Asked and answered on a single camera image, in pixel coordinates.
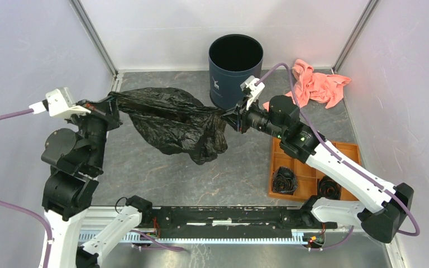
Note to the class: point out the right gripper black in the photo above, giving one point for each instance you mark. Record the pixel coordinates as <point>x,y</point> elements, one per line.
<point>233,120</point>

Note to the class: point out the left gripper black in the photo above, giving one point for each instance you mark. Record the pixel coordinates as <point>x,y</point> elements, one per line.
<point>108,109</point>

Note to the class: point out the black trash bag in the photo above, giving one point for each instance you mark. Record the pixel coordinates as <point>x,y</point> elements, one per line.
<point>174,122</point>

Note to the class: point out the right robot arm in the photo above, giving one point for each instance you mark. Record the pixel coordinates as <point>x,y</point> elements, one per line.
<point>380,207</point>

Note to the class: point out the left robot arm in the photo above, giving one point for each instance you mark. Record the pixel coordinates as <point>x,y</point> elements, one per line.
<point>76,161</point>

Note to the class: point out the dark blue trash bin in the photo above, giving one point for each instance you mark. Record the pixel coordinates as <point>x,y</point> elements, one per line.
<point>232,59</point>

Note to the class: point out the pink crumpled cloth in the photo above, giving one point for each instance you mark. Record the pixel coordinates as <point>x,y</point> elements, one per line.
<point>319,87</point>

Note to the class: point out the rolled black bag front left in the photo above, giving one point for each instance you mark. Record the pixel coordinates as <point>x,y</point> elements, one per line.
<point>284,181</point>

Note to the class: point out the rolled black bag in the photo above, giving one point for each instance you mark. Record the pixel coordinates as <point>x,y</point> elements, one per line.
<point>328,188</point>
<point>284,181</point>

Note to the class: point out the orange compartment tray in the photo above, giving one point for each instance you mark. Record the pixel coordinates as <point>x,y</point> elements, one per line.
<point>307,177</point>

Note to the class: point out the rolled black bag front right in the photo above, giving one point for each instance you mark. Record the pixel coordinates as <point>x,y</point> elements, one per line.
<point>328,188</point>

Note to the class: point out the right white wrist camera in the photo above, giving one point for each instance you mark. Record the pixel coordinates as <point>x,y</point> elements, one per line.
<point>252,87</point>

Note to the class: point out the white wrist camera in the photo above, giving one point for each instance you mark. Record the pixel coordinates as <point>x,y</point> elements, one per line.
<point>252,87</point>
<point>59,103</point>

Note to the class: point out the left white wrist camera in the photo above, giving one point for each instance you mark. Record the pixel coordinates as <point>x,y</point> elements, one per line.
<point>59,103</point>

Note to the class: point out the left aluminium corner post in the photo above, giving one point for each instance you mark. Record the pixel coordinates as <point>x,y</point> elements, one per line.
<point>93,35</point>

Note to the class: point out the aluminium corner post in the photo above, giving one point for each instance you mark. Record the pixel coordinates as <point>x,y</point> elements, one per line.
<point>93,35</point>
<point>355,34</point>

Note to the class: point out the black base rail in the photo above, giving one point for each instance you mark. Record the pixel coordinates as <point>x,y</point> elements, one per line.
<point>234,225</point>

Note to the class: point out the right aluminium corner post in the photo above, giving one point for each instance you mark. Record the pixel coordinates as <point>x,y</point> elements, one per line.
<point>355,34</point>

